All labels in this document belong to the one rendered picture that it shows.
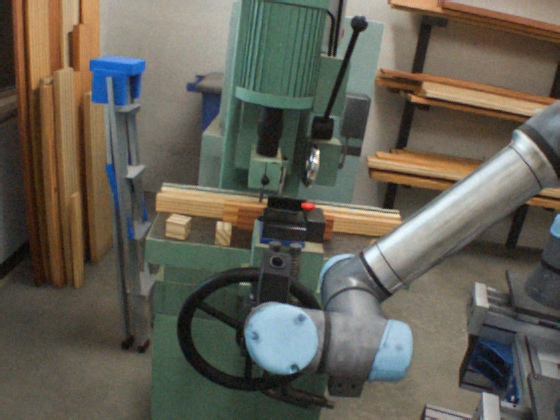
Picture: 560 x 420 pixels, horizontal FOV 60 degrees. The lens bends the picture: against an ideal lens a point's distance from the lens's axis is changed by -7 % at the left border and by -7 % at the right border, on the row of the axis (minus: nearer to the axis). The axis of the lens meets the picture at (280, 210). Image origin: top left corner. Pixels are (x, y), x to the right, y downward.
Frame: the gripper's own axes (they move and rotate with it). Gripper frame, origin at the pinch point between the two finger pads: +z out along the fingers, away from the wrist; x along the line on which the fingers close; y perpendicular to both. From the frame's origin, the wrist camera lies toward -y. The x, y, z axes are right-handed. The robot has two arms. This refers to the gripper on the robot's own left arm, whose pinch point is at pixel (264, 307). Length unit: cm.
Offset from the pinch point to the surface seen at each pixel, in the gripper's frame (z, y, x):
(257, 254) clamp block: 11.1, -9.7, -2.2
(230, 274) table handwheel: 3.4, -4.8, -6.8
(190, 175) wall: 274, -74, -47
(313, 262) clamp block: 11.3, -9.9, 9.0
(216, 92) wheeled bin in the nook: 181, -105, -31
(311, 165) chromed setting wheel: 35, -35, 9
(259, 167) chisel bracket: 23.5, -29.9, -4.3
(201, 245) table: 21.4, -10.3, -14.0
